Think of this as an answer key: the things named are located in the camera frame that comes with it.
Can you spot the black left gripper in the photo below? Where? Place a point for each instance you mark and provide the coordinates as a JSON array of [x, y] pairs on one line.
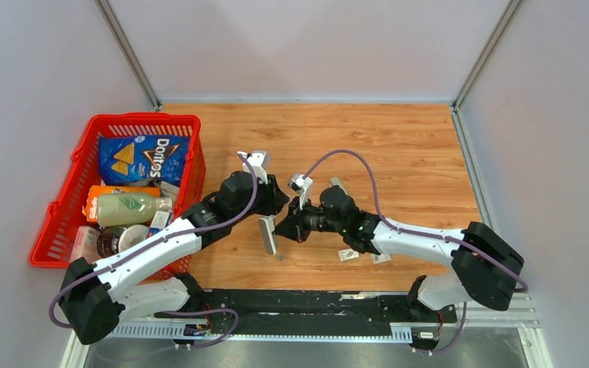
[[275, 198]]

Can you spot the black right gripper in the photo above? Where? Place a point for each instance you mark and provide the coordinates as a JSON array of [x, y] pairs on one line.
[[293, 228]]

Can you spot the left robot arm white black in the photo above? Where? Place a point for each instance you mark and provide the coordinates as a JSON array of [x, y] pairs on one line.
[[95, 298]]

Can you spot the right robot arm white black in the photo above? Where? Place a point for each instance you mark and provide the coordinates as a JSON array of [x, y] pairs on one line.
[[485, 268]]

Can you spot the white staple box red label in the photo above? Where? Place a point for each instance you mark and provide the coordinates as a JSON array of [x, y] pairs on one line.
[[347, 255]]

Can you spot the small clear staple box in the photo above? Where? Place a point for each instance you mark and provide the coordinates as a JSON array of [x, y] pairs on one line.
[[379, 259]]

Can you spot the small blue white box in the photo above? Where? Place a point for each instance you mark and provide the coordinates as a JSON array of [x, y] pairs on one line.
[[159, 222]]

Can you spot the blue Doritos chip bag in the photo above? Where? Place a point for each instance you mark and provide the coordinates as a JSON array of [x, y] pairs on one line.
[[139, 159]]

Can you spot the pale green lotion bottle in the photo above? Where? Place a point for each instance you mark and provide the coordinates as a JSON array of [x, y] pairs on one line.
[[129, 208]]

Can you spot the dark jar with white lid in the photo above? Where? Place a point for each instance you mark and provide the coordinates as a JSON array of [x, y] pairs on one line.
[[115, 239]]

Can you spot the orange Gillette package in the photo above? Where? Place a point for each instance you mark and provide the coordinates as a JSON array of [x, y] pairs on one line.
[[90, 209]]

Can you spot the clear pink plastic package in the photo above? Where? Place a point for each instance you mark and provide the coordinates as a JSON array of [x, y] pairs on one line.
[[85, 244]]

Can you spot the red plastic shopping basket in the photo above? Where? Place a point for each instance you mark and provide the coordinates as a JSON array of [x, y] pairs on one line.
[[64, 215]]

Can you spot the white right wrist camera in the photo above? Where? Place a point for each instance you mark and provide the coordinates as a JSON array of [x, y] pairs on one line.
[[302, 185]]

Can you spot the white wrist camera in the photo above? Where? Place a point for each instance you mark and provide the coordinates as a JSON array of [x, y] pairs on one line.
[[302, 185], [258, 161]]

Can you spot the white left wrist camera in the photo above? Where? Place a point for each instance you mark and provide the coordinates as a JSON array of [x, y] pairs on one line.
[[258, 161]]

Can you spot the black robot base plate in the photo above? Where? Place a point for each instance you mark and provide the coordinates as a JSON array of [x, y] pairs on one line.
[[310, 313]]

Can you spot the aluminium frame rail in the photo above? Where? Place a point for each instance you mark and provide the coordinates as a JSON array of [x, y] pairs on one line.
[[479, 338]]

